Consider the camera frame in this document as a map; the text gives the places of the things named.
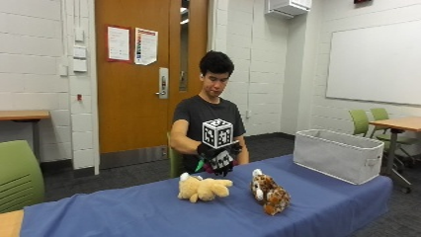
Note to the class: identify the yellow plush toy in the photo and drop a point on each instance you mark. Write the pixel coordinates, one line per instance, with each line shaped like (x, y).
(202, 187)

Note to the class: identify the white marker cube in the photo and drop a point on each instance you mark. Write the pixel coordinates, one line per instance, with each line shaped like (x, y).
(217, 133)

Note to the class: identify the green chair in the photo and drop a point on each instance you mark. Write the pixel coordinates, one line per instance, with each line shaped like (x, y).
(359, 122)
(385, 128)
(174, 161)
(17, 174)

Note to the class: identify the brown spotted plush toy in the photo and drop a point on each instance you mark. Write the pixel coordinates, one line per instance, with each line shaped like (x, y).
(267, 192)

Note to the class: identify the blue tablecloth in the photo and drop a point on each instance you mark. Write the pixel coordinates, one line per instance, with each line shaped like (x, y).
(205, 207)

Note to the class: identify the the person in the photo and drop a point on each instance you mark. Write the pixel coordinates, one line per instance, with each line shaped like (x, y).
(205, 112)

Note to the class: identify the grey fabric storage bin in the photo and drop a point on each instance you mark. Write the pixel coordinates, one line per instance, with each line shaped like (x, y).
(337, 154)

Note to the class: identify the wooden door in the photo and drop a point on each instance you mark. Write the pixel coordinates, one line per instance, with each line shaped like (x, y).
(140, 75)

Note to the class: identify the colourful paper poster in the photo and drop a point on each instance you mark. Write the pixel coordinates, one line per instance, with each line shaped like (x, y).
(145, 46)

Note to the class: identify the wooden table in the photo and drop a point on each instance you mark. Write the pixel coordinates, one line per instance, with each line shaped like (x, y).
(21, 115)
(397, 131)

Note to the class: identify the white paper notice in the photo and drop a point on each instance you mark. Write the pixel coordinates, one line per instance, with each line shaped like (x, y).
(118, 43)

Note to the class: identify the whiteboard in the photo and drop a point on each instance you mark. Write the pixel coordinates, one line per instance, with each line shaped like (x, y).
(377, 64)

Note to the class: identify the white wall switch panel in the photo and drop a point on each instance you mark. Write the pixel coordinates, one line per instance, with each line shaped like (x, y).
(78, 34)
(78, 52)
(80, 65)

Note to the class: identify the white wall unit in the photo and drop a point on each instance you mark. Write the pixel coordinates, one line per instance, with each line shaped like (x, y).
(286, 7)

